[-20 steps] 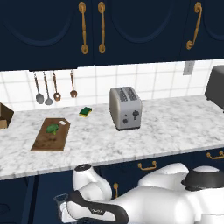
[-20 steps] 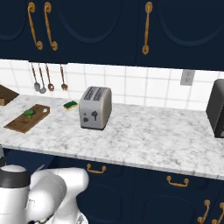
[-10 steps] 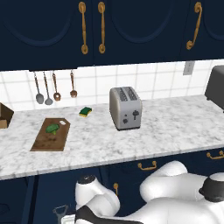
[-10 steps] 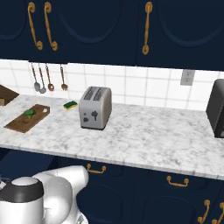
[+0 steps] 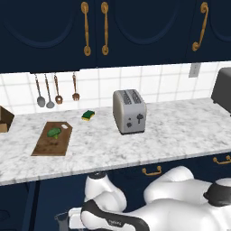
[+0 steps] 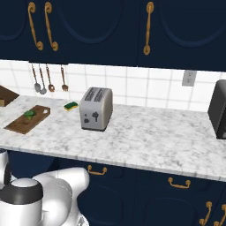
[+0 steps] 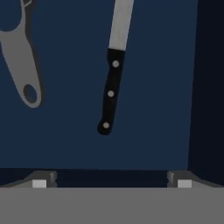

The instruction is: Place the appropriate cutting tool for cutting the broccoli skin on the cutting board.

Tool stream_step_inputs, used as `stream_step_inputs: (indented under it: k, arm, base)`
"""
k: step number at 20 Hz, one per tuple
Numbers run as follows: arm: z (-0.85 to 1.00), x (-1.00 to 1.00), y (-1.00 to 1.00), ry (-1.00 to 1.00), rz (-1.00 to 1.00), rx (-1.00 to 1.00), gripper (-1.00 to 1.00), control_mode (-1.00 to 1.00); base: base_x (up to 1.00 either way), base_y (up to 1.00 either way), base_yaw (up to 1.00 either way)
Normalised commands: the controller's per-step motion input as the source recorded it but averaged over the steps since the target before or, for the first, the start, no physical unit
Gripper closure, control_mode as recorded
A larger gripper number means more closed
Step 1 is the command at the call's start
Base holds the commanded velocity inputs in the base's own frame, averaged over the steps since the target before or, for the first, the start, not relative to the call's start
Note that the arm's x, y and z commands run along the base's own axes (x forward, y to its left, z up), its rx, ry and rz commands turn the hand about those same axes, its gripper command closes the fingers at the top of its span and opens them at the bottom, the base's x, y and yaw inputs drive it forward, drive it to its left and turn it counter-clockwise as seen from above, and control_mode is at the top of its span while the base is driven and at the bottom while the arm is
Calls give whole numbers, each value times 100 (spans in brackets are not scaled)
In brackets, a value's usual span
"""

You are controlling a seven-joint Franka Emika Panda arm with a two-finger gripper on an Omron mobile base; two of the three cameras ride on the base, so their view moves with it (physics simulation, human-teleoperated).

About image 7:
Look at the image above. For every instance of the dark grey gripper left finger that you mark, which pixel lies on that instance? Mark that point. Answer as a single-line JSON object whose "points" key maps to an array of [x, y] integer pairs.
{"points": [[40, 179]]}

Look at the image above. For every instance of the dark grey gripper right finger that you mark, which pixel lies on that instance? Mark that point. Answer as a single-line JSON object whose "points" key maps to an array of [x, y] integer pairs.
{"points": [[182, 179]]}

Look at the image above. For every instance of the dark blue drawer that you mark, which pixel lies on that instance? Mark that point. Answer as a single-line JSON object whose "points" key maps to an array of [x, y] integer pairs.
{"points": [[151, 87]]}

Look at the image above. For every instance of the grey metal peeler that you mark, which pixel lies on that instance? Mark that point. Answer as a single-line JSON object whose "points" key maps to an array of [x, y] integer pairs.
{"points": [[22, 64]]}

